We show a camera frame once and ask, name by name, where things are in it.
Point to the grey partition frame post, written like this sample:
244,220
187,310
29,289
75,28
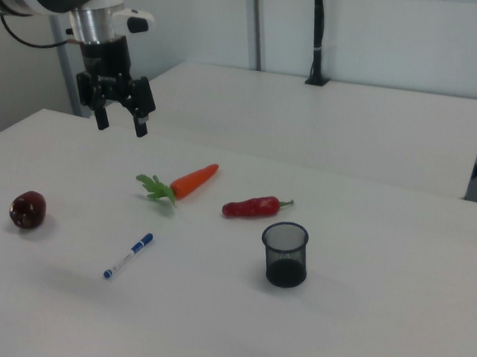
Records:
257,23

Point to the red toy chili pepper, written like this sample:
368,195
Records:
248,207

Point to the black pole with base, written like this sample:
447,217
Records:
318,36

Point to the black mesh pen cup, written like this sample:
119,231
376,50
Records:
285,273

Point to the grey metal frame post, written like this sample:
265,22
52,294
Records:
67,84

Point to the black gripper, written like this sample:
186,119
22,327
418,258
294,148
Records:
107,62

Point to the orange toy carrot green leaves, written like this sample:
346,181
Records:
193,179

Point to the dark red toy apple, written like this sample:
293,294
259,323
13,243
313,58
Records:
27,210

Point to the blue white marker pen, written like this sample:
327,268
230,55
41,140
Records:
129,256

